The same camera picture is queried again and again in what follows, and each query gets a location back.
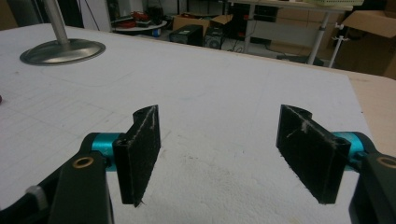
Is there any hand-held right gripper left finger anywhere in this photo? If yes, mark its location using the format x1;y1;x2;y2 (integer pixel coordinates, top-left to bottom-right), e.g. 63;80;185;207
112;105;162;208

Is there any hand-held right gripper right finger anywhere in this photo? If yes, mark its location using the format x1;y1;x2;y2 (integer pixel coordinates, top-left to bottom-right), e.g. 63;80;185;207
276;104;352;205

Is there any black flat floor base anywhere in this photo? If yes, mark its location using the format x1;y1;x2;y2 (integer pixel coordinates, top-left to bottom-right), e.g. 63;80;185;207
276;54;325;67

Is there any white metal rack stand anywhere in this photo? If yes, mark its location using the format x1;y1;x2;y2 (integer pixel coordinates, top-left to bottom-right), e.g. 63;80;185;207
328;22;348;69

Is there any round white side table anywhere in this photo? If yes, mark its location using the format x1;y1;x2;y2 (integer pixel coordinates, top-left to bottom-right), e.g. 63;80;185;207
111;20;168;38

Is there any large brown cardboard box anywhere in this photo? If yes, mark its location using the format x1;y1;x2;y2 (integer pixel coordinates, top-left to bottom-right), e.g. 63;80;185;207
335;9;396;80

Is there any black computer case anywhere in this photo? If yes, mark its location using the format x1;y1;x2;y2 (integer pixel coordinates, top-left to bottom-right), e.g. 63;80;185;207
169;24;204;47

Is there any metal stand with round base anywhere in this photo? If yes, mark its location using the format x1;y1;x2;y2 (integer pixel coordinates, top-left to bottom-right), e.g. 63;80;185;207
20;0;106;66

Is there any black speaker box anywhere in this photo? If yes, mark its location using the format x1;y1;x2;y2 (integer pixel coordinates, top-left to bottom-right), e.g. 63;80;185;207
204;27;224;50

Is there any red tool on side table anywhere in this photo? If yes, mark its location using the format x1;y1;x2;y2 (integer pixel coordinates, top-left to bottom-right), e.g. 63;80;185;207
130;10;150;22

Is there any open brown cardboard box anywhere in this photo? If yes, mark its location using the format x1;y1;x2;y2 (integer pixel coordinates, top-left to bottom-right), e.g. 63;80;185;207
172;12;233;32

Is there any white desk with metal legs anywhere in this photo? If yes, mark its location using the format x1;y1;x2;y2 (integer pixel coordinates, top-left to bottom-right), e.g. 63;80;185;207
228;0;354;66

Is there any pale yellow basket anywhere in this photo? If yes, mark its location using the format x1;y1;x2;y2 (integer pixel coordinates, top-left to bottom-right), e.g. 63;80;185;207
304;0;364;7

